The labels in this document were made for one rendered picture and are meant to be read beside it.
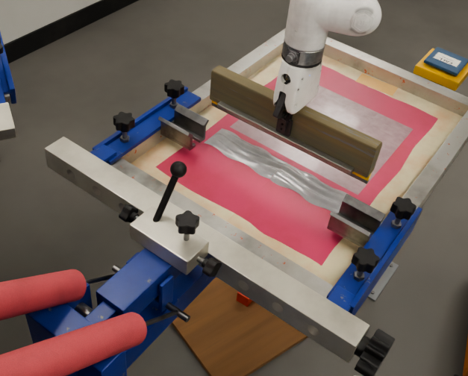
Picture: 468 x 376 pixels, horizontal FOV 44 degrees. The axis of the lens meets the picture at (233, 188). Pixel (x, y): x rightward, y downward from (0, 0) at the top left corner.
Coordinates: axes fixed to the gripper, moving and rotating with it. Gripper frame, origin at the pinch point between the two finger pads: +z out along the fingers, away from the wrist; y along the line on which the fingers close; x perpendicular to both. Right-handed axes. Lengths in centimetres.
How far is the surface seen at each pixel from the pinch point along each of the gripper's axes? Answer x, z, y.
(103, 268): 67, 109, 4
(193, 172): 13.8, 13.8, -12.7
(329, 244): -18.7, 14.1, -11.0
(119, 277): 1.8, 5.0, -47.0
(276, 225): -8.1, 14.0, -13.8
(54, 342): -6, -8, -65
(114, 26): 189, 109, 136
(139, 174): 19.3, 10.2, -23.4
